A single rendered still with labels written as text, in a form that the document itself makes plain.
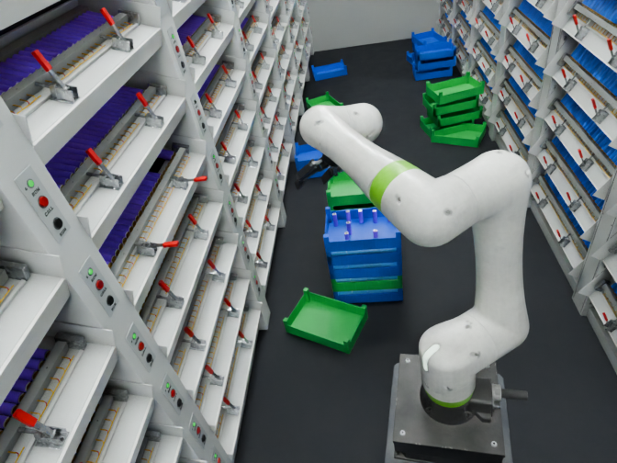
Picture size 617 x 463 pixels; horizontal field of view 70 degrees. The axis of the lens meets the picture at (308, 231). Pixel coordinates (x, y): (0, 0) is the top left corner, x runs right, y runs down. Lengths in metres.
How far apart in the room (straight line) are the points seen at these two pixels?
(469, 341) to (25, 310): 0.87
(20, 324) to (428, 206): 0.67
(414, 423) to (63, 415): 0.81
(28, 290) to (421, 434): 0.94
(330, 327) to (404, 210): 1.16
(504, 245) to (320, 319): 1.13
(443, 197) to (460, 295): 1.24
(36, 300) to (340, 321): 1.37
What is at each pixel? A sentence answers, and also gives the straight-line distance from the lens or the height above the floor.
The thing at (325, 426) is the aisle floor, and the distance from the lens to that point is 1.70.
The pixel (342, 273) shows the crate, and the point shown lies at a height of 0.19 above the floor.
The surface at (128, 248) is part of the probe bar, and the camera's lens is 1.07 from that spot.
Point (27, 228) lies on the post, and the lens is 0.77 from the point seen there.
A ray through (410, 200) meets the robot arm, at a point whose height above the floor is 1.03.
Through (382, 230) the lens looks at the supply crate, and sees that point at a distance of 1.84.
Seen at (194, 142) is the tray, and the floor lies 0.93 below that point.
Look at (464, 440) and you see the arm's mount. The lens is 1.25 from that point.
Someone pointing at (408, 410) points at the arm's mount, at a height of 0.38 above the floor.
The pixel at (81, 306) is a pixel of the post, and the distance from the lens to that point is 0.87.
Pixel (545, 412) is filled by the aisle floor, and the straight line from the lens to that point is 1.78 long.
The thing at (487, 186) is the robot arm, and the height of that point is 1.02.
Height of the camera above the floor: 1.52
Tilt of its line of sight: 39 degrees down
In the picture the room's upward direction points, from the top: 12 degrees counter-clockwise
